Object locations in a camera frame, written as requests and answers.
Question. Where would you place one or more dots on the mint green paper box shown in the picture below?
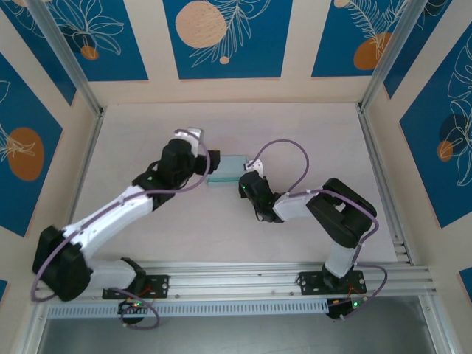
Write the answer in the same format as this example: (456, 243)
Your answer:
(228, 169)

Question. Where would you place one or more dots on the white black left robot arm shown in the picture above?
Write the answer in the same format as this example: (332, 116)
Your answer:
(110, 214)

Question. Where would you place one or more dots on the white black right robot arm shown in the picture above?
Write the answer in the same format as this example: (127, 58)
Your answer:
(295, 206)

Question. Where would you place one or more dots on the blue panel white flower drawing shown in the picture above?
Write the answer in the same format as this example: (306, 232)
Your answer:
(121, 55)

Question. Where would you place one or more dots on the black controller board green light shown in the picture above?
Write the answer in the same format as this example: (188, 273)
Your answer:
(343, 308)
(132, 305)

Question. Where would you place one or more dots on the grey metal sheet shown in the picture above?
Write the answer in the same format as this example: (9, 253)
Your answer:
(239, 335)

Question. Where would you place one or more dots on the blue panel orange circle fern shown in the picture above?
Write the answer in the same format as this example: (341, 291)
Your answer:
(332, 37)

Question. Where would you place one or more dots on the blue panel orange circle flower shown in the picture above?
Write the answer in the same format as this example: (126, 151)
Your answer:
(18, 110)

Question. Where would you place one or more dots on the blue panel dark circle leaves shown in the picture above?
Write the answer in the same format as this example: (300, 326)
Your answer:
(442, 177)

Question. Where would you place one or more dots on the blue panel white leaf lines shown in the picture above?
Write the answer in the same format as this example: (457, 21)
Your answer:
(435, 33)

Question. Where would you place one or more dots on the wide aluminium base rail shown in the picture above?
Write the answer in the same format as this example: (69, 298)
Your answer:
(236, 276)

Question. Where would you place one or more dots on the aluminium side rail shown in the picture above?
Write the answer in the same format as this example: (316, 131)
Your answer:
(85, 173)
(382, 184)

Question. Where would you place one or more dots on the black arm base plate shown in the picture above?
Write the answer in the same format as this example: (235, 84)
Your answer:
(309, 282)
(160, 285)

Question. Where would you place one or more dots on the aluminium frame post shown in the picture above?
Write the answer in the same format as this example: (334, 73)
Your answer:
(392, 55)
(68, 59)

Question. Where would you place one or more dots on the dark blue wall panel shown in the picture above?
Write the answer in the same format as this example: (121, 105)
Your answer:
(55, 70)

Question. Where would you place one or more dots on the small blue wall panel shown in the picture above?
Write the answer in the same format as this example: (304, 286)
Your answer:
(467, 282)
(3, 291)

